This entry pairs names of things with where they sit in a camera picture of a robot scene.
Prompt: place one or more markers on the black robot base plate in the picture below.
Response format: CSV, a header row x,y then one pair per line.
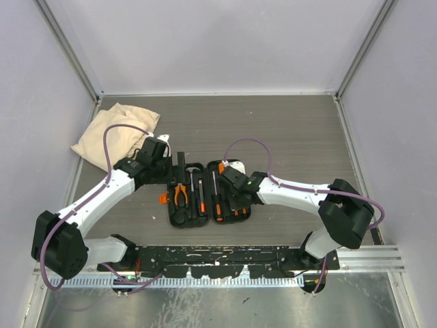
x,y
216,262

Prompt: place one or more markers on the black plastic tool case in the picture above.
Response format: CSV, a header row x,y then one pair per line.
x,y
191,217

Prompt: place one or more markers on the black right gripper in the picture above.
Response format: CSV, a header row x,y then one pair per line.
x,y
233,206

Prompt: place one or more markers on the white slotted cable duct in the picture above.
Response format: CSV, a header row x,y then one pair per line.
x,y
244,281

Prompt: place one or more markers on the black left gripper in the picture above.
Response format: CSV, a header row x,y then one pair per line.
x,y
171,177

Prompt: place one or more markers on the orange handle black shaft screwdriver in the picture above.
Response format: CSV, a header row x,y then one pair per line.
x,y
221,168

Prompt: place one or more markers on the beige cloth drawstring bag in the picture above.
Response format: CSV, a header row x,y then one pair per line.
x,y
121,141

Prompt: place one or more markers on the orange black needle nose pliers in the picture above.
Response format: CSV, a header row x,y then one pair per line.
x,y
180,196

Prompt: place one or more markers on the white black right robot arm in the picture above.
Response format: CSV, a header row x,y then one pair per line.
x,y
345,214

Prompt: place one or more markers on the black orange grip screwdriver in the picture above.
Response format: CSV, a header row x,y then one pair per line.
x,y
219,214

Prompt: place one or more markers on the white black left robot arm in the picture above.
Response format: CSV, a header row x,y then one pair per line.
x,y
59,241

